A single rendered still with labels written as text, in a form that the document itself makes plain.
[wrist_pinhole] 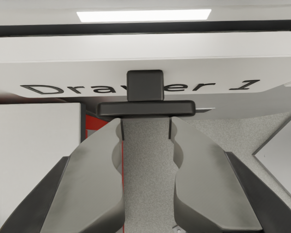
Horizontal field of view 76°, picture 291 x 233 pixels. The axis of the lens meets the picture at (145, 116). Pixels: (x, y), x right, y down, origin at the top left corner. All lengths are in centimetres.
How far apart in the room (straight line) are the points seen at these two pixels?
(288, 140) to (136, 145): 82
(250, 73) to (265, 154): 104
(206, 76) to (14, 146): 29
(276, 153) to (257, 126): 17
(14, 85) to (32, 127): 13
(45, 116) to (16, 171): 9
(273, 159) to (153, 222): 72
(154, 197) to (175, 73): 98
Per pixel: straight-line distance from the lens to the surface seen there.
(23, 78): 19
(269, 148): 122
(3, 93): 38
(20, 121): 34
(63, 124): 31
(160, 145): 105
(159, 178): 107
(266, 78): 21
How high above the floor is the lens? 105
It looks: 84 degrees down
